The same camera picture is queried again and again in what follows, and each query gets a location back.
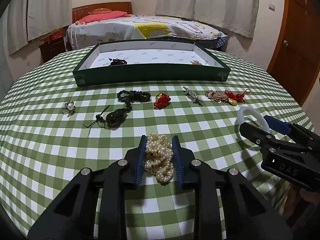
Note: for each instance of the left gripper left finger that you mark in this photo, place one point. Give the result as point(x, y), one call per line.
point(93, 197)

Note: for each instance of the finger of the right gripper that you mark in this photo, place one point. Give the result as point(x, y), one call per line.
point(257, 134)
point(286, 128)

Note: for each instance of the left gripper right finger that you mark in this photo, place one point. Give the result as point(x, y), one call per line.
point(226, 195)

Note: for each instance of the pale jade bangle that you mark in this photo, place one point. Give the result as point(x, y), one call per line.
point(252, 116)

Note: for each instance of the red knot gold pendant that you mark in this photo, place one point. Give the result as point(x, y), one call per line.
point(234, 99)

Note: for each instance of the red bead gold charm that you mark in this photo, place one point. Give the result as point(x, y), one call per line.
point(162, 100)

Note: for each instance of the green white jewelry tray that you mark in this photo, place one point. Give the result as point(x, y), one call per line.
point(148, 60)

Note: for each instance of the person's hand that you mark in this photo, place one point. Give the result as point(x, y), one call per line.
point(312, 197)

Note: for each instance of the brown wooden door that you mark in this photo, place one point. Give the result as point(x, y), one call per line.
point(295, 62)

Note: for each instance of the green checked tablecloth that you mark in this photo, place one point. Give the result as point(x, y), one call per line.
point(44, 143)

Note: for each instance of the right white curtain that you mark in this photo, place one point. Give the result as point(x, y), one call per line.
point(238, 16)

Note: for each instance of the white curtain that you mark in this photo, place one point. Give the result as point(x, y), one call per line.
point(238, 16)
point(26, 20)

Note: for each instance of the dark wooden nightstand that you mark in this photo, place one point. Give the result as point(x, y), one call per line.
point(51, 49)

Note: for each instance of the red boxes on nightstand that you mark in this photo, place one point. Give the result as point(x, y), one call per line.
point(54, 34)

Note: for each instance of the bed with patterned sheet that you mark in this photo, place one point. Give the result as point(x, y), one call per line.
point(80, 35)

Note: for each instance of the pink pillow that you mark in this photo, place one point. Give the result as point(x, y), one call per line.
point(102, 16)

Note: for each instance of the wooden headboard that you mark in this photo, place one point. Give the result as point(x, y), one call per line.
point(82, 11)

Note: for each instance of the orange patterned pillow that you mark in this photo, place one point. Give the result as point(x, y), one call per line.
point(100, 11)

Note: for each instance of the left white curtain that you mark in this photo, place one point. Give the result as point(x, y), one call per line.
point(26, 20)

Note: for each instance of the white wall switch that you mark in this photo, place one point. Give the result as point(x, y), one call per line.
point(271, 7)

